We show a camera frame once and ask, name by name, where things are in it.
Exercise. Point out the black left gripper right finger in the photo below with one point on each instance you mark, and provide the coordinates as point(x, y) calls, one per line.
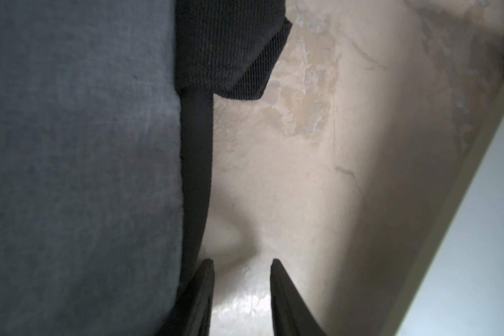
point(290, 315)

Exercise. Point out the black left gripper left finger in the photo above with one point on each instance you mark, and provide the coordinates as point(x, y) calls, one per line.
point(191, 316)

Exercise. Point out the grey zippered laptop bag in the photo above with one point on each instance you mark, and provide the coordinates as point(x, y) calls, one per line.
point(106, 146)

